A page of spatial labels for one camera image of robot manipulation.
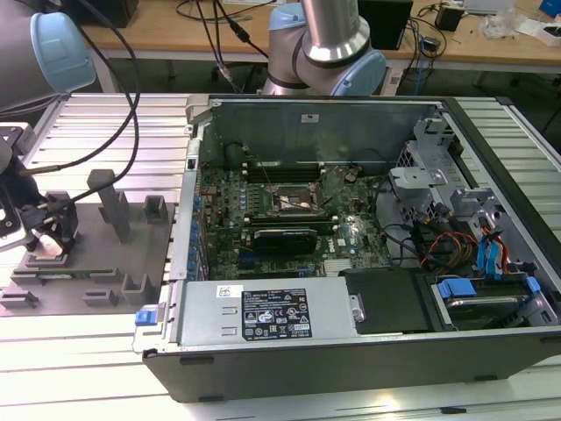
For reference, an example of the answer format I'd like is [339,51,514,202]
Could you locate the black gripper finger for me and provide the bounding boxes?
[19,200,50,254]
[43,196,80,257]

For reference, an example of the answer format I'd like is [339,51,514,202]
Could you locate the metal socket cover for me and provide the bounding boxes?
[316,151,341,208]

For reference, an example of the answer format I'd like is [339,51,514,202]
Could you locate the CPU socket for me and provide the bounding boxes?
[269,182,324,216]

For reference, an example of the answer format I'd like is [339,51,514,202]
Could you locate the grey parts rack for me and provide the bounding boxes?
[0,168,176,317]

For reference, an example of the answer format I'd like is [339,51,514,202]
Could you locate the green RAM stick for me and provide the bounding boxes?
[37,270,93,281]

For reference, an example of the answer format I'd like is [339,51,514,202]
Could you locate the silver power supply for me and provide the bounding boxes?
[177,280,367,347]

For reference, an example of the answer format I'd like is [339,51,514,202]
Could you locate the black cylinder component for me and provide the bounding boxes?
[224,142,245,170]

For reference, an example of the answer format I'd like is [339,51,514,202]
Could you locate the black RAM slot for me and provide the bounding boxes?
[243,159,326,167]
[243,175,326,184]
[244,211,339,218]
[243,215,339,221]
[243,170,326,178]
[243,218,338,225]
[243,164,326,173]
[242,222,337,229]

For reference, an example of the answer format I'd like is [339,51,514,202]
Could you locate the wide black box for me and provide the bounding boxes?
[65,0,140,28]

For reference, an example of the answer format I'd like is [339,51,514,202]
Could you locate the wooden desk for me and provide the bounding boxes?
[385,0,561,89]
[81,0,281,96]

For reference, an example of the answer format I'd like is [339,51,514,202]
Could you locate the black graphics card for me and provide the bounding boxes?
[250,225,320,258]

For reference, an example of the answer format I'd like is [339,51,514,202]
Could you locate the silver chipset heatsink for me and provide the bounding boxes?
[323,258,352,276]

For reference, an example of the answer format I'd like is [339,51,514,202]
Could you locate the green motherboard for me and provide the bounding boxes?
[195,164,395,282]

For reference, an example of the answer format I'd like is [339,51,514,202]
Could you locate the open black PC case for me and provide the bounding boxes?
[131,93,561,403]

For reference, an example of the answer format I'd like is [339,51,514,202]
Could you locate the silver metal disk bay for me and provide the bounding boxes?
[387,117,522,246]

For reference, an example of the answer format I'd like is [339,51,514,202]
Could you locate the black desktop box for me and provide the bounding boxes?
[359,0,415,50]

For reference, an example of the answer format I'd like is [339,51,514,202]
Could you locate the hard disk in blue carrier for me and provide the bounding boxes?
[431,275,551,332]

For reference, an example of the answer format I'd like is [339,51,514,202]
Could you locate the small black cube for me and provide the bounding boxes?
[435,4,465,32]

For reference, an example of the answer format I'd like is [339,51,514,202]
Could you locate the white flat device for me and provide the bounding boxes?
[464,0,514,14]

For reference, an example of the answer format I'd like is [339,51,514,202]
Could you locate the clear plastic bags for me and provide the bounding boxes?
[479,7,543,41]

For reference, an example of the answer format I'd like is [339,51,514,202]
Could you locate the white box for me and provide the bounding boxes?
[539,25,561,47]

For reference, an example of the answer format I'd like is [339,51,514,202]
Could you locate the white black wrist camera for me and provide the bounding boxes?
[0,204,32,254]
[0,124,37,154]

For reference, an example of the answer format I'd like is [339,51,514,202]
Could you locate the black camera cable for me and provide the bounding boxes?
[43,87,144,212]
[19,17,144,176]

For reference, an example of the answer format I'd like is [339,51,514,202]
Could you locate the black wire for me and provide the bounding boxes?
[372,175,424,268]

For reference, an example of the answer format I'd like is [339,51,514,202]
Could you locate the red power wire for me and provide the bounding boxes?
[423,232,472,267]

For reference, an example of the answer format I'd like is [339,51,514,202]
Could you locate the yellow power wire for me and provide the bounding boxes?
[451,236,477,264]

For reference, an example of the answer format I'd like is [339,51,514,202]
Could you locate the blue flat data wire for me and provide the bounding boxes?
[476,232,493,282]
[489,232,506,282]

